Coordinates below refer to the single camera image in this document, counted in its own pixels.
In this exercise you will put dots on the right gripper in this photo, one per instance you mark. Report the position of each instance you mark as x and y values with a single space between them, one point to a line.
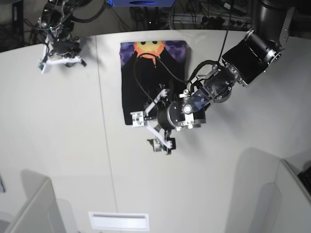
60 52

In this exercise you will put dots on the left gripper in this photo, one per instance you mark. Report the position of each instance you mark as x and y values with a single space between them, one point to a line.
168 112

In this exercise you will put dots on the black T-shirt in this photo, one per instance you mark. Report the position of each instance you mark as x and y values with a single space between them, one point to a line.
146 68

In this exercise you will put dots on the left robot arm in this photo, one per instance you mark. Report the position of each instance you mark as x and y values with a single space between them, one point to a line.
212 81

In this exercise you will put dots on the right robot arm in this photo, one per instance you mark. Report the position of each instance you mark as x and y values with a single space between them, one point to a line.
57 23

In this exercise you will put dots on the blue box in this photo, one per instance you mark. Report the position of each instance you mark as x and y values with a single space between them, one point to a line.
141 3

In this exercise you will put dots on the white desk partition left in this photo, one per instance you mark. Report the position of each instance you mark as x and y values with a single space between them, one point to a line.
40 213

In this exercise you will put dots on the white desk partition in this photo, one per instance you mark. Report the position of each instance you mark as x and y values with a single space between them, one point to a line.
284 206
40 213

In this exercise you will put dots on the white desk partition right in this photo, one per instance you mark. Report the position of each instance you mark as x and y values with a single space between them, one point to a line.
284 206

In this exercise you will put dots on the black keyboard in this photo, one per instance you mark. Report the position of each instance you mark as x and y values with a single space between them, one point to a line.
304 175

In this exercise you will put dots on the white cable grommet plate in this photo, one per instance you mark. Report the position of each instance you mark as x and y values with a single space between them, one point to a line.
119 221

